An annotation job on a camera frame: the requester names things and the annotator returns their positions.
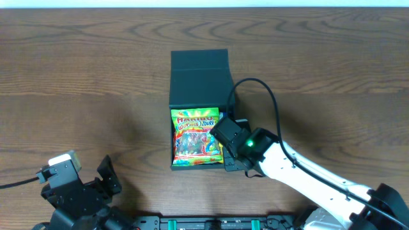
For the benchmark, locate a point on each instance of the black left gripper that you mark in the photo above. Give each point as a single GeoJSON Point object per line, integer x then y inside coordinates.
{"type": "Point", "coordinates": [87, 190]}

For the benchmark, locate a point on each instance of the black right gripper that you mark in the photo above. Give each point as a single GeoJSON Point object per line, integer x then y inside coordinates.
{"type": "Point", "coordinates": [231, 165]}

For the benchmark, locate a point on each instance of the green Haribo gummy bag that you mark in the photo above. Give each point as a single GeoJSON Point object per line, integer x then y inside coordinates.
{"type": "Point", "coordinates": [193, 142]}

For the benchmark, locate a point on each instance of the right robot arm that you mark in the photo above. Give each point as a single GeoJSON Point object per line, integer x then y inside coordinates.
{"type": "Point", "coordinates": [353, 205]}

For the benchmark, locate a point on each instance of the black gift box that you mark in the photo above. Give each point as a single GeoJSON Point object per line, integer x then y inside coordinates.
{"type": "Point", "coordinates": [199, 79]}

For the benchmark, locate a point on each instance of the blue Oreo cookie pack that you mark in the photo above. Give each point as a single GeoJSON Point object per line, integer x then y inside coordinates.
{"type": "Point", "coordinates": [222, 114]}

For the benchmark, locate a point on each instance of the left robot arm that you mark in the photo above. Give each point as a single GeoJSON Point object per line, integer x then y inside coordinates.
{"type": "Point", "coordinates": [105, 217]}

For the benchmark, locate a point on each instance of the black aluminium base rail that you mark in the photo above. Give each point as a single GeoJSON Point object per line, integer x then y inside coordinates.
{"type": "Point", "coordinates": [269, 222]}

